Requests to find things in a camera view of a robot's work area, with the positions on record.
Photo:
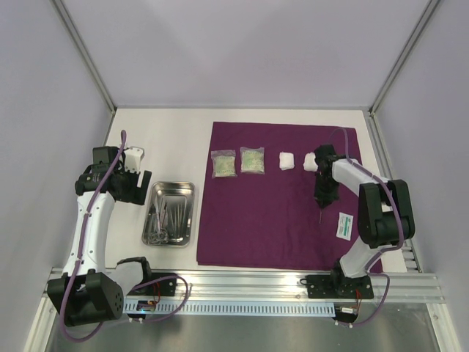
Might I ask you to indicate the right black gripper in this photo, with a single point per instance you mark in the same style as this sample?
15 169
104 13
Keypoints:
326 186

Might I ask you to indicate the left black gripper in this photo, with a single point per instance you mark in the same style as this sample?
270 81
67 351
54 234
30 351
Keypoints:
136 194

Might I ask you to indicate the white gauze pad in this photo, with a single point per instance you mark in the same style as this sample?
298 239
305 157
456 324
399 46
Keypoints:
309 163
286 161

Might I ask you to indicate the white green alcohol wipe packet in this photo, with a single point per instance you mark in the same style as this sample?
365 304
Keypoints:
344 226

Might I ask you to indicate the plain steel surgical scissors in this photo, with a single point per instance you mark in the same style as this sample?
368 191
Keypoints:
157 234

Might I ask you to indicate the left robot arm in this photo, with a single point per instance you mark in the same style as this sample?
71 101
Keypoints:
85 293

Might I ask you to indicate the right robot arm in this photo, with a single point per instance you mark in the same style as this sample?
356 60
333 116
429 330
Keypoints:
385 213

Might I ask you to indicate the purple surgical drape cloth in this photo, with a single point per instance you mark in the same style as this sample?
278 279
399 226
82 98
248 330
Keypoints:
272 220

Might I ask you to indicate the stainless steel instrument tray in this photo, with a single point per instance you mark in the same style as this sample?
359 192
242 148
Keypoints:
174 193

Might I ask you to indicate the right green gauze packet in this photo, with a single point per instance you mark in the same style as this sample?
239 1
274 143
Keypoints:
252 160

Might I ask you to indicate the green gauze packet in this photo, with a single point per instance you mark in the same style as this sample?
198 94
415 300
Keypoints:
223 163
252 160

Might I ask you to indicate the left green gauze packet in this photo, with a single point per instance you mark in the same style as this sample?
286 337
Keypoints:
223 163

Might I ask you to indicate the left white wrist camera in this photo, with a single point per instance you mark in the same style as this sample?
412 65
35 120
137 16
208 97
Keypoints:
133 159

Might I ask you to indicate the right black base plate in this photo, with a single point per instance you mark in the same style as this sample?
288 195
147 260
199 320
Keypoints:
325 286

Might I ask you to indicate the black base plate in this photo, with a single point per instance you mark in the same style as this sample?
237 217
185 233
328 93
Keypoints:
325 286
158 284

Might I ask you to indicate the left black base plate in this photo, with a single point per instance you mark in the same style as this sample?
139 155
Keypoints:
158 284

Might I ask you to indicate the aluminium mounting rail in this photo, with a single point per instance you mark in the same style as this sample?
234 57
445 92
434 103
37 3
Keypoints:
217 285

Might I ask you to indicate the white slotted cable duct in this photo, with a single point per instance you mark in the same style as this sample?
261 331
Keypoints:
238 308

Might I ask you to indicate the left aluminium frame post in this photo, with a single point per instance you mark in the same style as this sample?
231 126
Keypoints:
71 28

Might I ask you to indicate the aluminium frame post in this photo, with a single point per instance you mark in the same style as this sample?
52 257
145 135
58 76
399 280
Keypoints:
71 28
411 42

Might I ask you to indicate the right aluminium frame post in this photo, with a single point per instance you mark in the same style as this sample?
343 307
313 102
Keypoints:
411 42

